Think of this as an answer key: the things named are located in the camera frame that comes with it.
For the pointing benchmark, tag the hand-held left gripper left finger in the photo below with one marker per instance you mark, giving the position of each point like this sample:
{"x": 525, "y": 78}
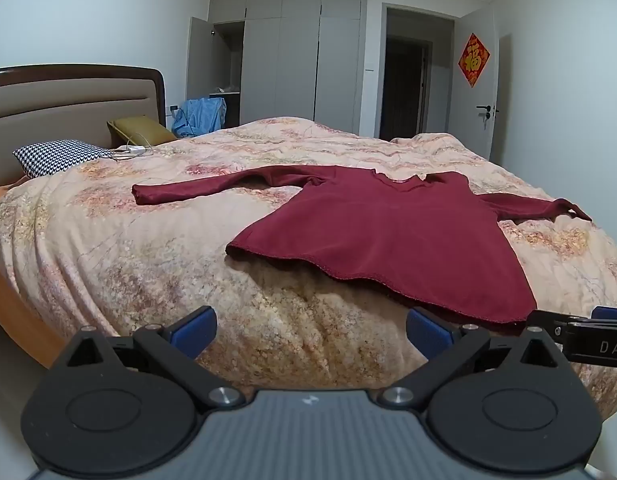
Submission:
{"x": 194, "y": 330}

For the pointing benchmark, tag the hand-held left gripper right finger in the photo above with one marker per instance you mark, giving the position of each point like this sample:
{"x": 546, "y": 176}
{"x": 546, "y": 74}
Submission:
{"x": 428, "y": 332}

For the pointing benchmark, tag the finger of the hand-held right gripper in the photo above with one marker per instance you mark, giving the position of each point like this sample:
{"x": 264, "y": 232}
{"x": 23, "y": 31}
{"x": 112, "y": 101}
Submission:
{"x": 610, "y": 313}
{"x": 583, "y": 342}

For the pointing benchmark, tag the dark red sweater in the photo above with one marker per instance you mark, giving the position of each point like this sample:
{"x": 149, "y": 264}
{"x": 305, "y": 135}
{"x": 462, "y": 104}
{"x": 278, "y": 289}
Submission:
{"x": 388, "y": 230}

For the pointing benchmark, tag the floral pink blanket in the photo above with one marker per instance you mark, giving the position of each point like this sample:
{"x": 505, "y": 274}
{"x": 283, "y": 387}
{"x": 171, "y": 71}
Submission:
{"x": 188, "y": 260}

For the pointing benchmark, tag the orange bed sheet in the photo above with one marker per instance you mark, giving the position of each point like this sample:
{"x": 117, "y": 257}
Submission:
{"x": 18, "y": 320}

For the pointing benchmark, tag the olive green pillow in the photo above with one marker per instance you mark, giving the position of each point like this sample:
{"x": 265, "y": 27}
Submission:
{"x": 141, "y": 130}

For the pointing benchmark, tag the white door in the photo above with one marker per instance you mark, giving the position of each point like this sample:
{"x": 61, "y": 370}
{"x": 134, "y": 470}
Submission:
{"x": 476, "y": 130}

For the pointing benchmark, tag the blue clothing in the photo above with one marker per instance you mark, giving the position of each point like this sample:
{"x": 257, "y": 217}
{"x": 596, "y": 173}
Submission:
{"x": 198, "y": 116}

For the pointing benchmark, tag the houndstooth pillow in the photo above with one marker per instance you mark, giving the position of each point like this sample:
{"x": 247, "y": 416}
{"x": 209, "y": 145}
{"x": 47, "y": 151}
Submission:
{"x": 58, "y": 156}

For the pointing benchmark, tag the padded bed headboard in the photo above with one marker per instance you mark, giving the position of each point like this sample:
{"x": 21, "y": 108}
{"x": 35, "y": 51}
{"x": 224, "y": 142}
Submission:
{"x": 63, "y": 105}

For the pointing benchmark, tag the red door decoration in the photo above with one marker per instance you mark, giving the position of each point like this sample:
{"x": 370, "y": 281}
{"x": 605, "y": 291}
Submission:
{"x": 473, "y": 59}

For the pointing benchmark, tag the grey wardrobe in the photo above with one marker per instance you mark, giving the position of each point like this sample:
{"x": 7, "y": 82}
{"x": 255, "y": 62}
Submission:
{"x": 288, "y": 60}

